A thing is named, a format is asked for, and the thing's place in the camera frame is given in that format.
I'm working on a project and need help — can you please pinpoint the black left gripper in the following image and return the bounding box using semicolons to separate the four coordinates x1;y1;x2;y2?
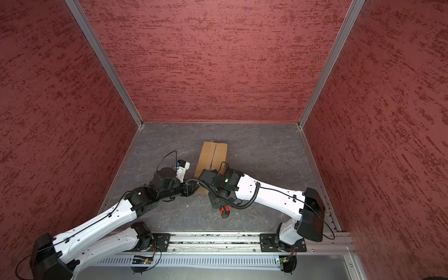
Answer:
159;177;201;200

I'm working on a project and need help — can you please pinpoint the red black utility knife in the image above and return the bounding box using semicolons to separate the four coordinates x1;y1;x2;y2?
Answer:
219;205;231;219

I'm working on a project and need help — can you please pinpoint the brown cardboard express box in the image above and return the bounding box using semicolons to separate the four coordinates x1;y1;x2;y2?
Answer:
194;142;228;179

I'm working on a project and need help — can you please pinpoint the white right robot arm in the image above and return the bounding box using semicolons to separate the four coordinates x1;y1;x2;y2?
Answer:
198;169;326;246

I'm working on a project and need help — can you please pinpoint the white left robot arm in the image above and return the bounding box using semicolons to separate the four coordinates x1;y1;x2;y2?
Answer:
30;168;200;280

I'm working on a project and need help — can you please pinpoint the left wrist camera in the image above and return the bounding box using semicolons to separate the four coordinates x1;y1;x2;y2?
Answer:
176;160;190;183

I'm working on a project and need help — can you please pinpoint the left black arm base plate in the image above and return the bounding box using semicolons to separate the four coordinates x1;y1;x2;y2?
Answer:
136;233;172;253

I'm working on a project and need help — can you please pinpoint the aluminium front rail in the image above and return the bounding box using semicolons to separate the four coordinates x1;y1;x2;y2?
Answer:
104;230;356;254

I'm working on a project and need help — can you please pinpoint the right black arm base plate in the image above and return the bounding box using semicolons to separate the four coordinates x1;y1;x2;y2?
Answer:
260;233;307;253

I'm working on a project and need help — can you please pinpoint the white slotted cable duct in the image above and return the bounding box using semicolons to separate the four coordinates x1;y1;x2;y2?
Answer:
94;254;280;270

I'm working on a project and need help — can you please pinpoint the left aluminium corner post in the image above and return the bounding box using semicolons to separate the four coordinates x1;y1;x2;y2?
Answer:
65;0;144;130

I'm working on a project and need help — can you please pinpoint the aluminium corner post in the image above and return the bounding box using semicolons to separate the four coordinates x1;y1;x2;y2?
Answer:
298;0;365;130
65;0;144;130

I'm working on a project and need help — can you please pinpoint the right aluminium corner post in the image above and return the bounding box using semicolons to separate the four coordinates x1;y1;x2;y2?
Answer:
298;0;365;130

